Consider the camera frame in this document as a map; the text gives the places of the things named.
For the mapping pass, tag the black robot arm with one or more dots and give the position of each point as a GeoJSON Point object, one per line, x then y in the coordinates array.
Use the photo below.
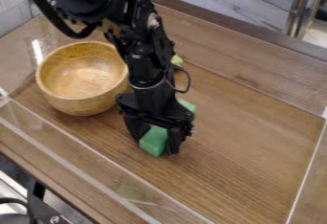
{"type": "Point", "coordinates": [133, 28]}

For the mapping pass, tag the clear acrylic tray wall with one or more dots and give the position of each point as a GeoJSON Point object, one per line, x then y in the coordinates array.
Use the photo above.
{"type": "Point", "coordinates": [109, 194]}

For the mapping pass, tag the brown wooden bowl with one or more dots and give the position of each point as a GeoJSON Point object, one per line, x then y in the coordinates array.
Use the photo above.
{"type": "Point", "coordinates": [80, 76]}

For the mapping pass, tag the red plush strawberry toy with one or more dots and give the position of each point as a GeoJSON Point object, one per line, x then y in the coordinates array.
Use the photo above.
{"type": "Point", "coordinates": [176, 60]}

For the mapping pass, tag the green rectangular block stick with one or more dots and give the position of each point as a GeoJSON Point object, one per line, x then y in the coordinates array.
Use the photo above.
{"type": "Point", "coordinates": [177, 115]}

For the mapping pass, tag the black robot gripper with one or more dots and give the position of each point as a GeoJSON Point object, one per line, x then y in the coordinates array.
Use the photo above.
{"type": "Point", "coordinates": [148, 102]}

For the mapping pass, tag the black table leg bracket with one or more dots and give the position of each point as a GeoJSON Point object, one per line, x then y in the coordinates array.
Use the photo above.
{"type": "Point", "coordinates": [38, 213]}

